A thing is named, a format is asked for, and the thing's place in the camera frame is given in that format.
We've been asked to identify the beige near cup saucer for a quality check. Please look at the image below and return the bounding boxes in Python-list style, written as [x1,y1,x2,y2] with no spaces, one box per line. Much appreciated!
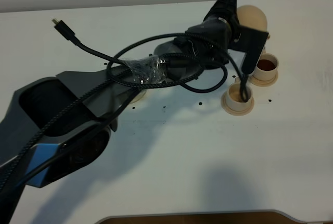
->
[221,92,254,116]

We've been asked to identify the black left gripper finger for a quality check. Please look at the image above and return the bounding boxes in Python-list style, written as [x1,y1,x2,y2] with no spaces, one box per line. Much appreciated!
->
[208,0,239,39]

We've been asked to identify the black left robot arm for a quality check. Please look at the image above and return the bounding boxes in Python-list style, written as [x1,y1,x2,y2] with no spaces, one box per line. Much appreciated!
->
[1,0,239,223]

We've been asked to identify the beige far teacup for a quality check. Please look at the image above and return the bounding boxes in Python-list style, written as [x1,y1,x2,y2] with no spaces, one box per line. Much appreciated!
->
[252,53,279,82]

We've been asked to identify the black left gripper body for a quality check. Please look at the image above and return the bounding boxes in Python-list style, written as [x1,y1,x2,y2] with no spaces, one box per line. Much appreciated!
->
[184,15,233,64]

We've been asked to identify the beige teapot saucer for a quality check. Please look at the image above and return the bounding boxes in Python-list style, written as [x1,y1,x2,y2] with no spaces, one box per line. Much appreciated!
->
[130,90,147,104]

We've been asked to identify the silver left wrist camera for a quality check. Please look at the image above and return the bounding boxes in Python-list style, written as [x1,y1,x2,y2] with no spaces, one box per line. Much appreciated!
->
[228,25,269,76]

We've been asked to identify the beige near teacup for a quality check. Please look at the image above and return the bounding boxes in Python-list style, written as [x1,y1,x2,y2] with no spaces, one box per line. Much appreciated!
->
[227,77,253,106]

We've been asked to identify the beige cup saucer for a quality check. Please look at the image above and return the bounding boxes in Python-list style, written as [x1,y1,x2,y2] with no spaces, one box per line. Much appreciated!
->
[221,92,254,116]
[248,72,278,87]

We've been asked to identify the beige teacup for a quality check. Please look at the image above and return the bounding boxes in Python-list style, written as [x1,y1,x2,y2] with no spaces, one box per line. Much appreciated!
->
[252,53,279,82]
[227,77,253,106]

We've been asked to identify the beige clay teapot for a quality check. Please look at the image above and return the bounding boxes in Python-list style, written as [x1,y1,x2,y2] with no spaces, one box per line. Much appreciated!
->
[237,5,268,32]

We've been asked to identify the beige far cup saucer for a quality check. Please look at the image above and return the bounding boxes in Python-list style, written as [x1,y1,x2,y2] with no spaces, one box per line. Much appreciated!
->
[248,72,278,87]

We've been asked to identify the black braided left cable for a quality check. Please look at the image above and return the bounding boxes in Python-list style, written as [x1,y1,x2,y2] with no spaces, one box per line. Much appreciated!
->
[0,18,250,196]

